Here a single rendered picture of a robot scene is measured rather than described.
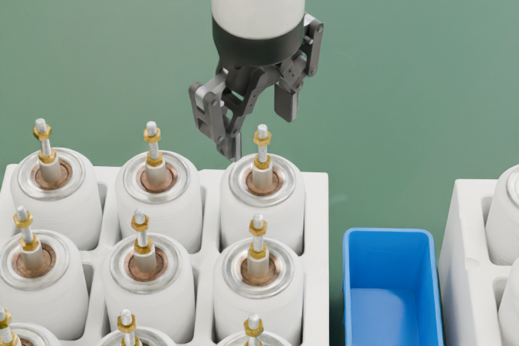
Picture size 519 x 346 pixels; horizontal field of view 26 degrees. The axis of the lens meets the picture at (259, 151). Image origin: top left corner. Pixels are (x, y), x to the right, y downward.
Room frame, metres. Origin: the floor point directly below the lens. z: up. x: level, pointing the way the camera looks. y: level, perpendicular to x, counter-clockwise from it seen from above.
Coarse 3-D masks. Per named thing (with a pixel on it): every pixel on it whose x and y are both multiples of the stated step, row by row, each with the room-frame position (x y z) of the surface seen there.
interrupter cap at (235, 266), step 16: (240, 256) 0.70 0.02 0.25; (272, 256) 0.70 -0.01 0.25; (288, 256) 0.69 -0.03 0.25; (224, 272) 0.68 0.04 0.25; (240, 272) 0.68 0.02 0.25; (272, 272) 0.68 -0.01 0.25; (288, 272) 0.68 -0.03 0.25; (240, 288) 0.66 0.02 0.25; (256, 288) 0.66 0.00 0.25; (272, 288) 0.66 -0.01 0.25
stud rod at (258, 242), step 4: (256, 216) 0.68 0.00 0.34; (260, 216) 0.68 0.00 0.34; (256, 220) 0.68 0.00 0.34; (260, 220) 0.68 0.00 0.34; (256, 224) 0.68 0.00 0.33; (260, 224) 0.68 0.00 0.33; (256, 228) 0.68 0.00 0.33; (260, 236) 0.68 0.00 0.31; (256, 240) 0.68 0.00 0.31; (260, 240) 0.68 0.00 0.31; (256, 244) 0.68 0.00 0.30; (260, 244) 0.68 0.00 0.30; (256, 248) 0.68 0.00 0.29; (260, 248) 0.68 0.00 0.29
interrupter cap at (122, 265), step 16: (128, 240) 0.72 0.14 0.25; (160, 240) 0.72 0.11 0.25; (112, 256) 0.69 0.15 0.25; (128, 256) 0.70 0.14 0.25; (160, 256) 0.70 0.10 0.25; (176, 256) 0.70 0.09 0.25; (112, 272) 0.68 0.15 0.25; (128, 272) 0.68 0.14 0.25; (160, 272) 0.68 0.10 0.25; (176, 272) 0.68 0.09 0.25; (128, 288) 0.65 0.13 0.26; (144, 288) 0.66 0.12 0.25; (160, 288) 0.65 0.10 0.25
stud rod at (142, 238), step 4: (136, 212) 0.69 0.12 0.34; (140, 212) 0.69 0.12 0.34; (136, 216) 0.68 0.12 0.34; (140, 216) 0.68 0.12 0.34; (136, 220) 0.68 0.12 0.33; (140, 220) 0.68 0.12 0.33; (144, 220) 0.69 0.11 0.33; (140, 232) 0.68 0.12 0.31; (144, 232) 0.68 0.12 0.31; (140, 236) 0.68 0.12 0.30; (144, 236) 0.68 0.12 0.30; (140, 240) 0.68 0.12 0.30; (144, 240) 0.68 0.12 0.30; (140, 244) 0.68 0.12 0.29; (144, 244) 0.68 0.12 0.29
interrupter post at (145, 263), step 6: (150, 252) 0.68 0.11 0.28; (138, 258) 0.68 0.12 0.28; (144, 258) 0.68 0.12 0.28; (150, 258) 0.68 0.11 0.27; (138, 264) 0.68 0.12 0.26; (144, 264) 0.68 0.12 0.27; (150, 264) 0.68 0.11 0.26; (156, 264) 0.69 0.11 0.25; (138, 270) 0.68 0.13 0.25; (144, 270) 0.68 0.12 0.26; (150, 270) 0.68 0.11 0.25
